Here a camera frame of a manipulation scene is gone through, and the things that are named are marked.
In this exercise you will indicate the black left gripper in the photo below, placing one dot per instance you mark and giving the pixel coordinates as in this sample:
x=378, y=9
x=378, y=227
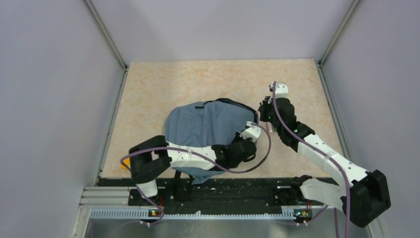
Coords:
x=236, y=137

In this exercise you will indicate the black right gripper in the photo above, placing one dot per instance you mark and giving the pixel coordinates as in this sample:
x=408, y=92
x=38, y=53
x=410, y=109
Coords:
x=263, y=108

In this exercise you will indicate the blue grey backpack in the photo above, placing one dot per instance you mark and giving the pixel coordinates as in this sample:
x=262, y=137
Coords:
x=202, y=124

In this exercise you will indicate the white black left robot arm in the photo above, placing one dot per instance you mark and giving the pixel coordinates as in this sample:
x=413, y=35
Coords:
x=151, y=158

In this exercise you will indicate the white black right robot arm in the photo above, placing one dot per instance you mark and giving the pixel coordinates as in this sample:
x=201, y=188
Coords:
x=359, y=193

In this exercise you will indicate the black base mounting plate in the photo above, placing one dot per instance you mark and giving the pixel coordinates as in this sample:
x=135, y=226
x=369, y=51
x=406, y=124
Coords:
x=232, y=196

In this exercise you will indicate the colourful puzzle cube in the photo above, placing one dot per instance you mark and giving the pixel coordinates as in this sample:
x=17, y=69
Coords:
x=125, y=165

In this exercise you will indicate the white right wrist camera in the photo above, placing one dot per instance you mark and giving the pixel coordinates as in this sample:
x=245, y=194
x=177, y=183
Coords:
x=278, y=90

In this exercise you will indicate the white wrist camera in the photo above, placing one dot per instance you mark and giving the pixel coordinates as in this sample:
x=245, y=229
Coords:
x=252, y=131
x=278, y=90

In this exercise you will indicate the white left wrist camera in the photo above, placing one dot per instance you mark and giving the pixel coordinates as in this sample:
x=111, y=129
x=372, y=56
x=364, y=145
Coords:
x=252, y=131

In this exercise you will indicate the aluminium front rail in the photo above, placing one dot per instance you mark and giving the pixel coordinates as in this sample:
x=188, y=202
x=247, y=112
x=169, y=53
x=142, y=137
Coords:
x=110, y=202

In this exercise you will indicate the metal frame rail right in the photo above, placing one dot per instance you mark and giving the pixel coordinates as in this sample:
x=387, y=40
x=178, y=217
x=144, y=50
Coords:
x=358, y=74

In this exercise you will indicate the metal frame rail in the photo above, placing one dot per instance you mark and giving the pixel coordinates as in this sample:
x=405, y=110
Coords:
x=358, y=74
x=104, y=91

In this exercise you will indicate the metal frame rail left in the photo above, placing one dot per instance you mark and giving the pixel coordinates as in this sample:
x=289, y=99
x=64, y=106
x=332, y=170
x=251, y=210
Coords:
x=104, y=91

